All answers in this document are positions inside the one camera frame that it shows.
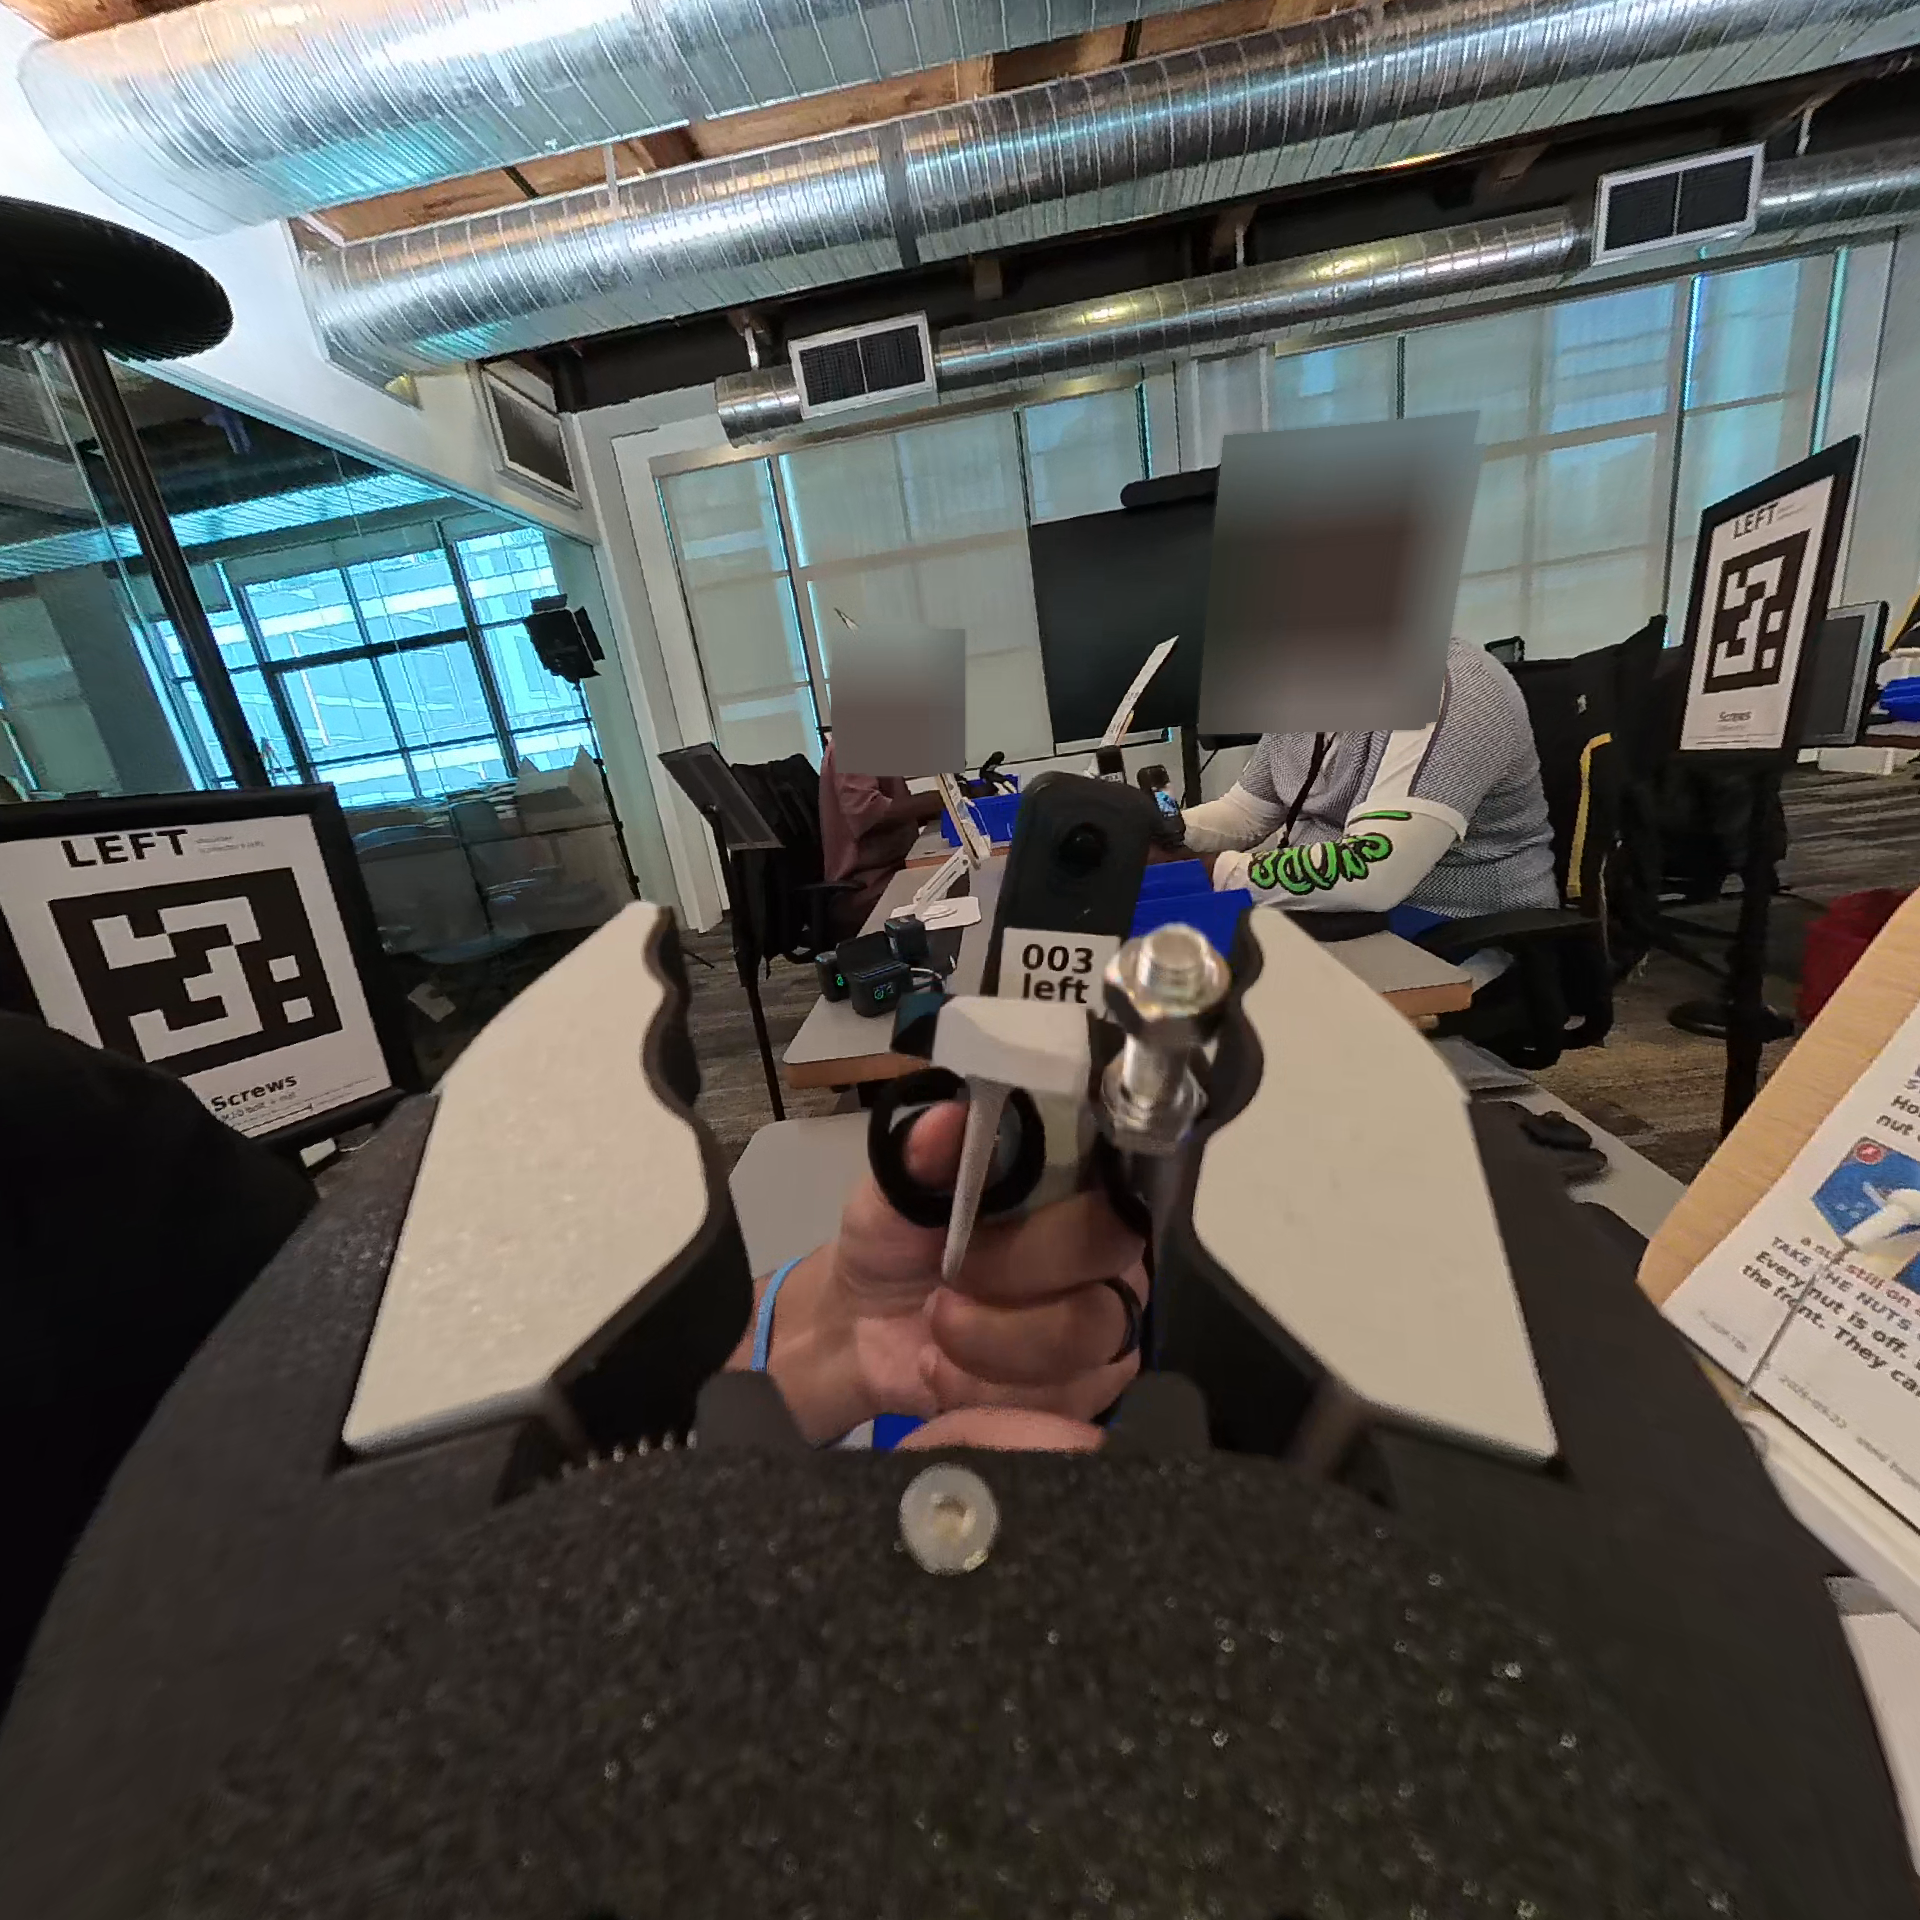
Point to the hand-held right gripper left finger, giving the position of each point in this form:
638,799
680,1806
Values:
541,1170

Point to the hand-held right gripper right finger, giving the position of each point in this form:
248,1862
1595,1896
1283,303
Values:
1350,1185

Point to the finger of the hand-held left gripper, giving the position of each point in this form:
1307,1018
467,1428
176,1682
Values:
1021,1050

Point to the silver hex bolt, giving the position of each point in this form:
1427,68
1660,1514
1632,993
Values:
1166,974

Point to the person's left hand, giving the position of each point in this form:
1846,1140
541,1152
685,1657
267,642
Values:
975,1320

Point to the large black screen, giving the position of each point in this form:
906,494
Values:
1110,599

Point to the blue wristband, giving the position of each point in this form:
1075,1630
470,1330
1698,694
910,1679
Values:
770,1320

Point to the black music stand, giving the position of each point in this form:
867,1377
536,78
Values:
722,796

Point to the wooden display board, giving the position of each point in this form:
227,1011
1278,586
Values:
1771,1095

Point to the black jacket yellow stripe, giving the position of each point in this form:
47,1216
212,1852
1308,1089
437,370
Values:
1590,780

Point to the printed instruction sheet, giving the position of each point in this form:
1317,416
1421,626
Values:
1846,1305

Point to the black light panel tripod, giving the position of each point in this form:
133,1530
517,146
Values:
564,639

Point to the white framed ceiling vent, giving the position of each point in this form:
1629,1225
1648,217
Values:
863,363
1676,199

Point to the red plastic crate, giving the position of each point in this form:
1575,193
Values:
1852,945

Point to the black floor lamp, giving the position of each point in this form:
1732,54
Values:
91,276

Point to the silver ventilation duct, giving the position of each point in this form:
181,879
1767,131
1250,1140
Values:
452,106
1200,315
751,241

